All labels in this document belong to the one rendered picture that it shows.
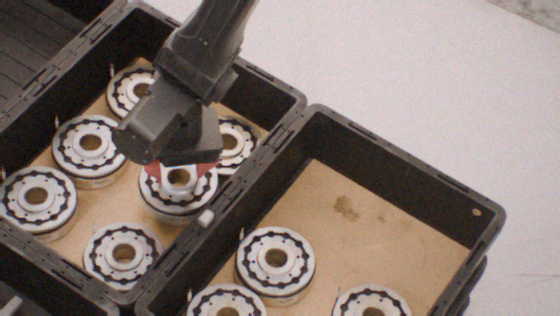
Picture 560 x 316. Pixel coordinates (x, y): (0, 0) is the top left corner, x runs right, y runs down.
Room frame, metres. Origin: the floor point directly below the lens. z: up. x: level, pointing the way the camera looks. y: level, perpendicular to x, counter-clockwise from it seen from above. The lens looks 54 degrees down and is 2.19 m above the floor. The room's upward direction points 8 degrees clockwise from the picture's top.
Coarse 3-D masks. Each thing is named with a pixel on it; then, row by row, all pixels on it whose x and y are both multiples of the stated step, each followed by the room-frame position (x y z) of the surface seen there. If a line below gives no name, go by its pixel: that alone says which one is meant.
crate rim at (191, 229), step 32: (96, 32) 1.10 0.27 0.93; (64, 64) 1.03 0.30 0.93; (32, 96) 0.97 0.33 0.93; (288, 96) 1.04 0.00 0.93; (0, 128) 0.92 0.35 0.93; (256, 160) 0.92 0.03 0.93; (224, 192) 0.86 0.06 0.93; (0, 224) 0.77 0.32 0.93; (192, 224) 0.81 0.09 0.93; (64, 256) 0.74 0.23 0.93; (160, 256) 0.76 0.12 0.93; (96, 288) 0.70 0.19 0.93
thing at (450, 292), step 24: (336, 120) 1.00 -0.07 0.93; (288, 144) 0.95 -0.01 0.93; (384, 144) 0.97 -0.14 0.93; (264, 168) 0.91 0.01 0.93; (432, 168) 0.94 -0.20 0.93; (240, 192) 0.88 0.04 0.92; (456, 192) 0.92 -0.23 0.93; (216, 216) 0.83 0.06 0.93; (504, 216) 0.89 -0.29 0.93; (192, 240) 0.79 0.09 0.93; (480, 240) 0.84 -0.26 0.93; (168, 264) 0.75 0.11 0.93; (456, 288) 0.77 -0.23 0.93; (144, 312) 0.68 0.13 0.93
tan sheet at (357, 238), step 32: (288, 192) 0.95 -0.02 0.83; (320, 192) 0.95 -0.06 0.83; (352, 192) 0.96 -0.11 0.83; (288, 224) 0.90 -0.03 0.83; (320, 224) 0.90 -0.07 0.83; (352, 224) 0.91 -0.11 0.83; (384, 224) 0.92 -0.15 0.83; (416, 224) 0.92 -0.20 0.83; (320, 256) 0.85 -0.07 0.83; (352, 256) 0.86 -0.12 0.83; (384, 256) 0.87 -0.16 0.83; (416, 256) 0.87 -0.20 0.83; (448, 256) 0.88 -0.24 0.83; (320, 288) 0.80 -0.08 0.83; (416, 288) 0.82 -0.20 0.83
